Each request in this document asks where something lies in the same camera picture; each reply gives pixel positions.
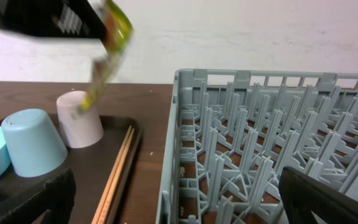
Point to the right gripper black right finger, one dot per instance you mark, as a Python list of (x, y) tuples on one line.
[(303, 197)]

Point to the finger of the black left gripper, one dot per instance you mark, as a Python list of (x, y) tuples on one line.
[(51, 19)]

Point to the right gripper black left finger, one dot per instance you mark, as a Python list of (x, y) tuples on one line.
[(52, 198)]

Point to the yellow green snack wrapper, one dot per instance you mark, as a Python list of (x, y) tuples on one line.
[(119, 33)]

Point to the grey dishwasher rack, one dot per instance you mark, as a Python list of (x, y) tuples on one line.
[(232, 132)]

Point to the dark brown serving tray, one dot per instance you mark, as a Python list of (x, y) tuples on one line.
[(91, 167)]

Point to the wooden chopstick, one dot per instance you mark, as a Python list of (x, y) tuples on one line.
[(104, 197), (115, 181)]

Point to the light blue plastic cup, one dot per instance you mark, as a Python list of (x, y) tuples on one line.
[(34, 144)]

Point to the pink plastic cup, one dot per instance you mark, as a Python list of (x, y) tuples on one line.
[(78, 129)]

